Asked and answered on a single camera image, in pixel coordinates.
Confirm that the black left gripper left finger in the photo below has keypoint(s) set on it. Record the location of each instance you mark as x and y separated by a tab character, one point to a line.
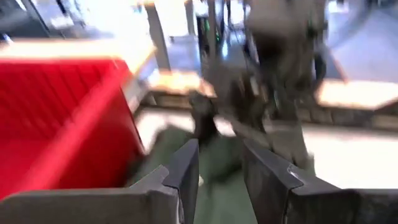
93	208

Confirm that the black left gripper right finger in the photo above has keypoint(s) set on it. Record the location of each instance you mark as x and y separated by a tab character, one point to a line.
311	205

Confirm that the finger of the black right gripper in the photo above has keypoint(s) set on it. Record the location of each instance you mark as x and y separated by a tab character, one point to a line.
203	115

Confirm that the dark green garment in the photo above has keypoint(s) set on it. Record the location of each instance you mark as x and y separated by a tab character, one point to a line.
220	161

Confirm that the red plastic bin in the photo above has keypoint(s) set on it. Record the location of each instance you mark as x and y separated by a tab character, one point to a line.
62	124

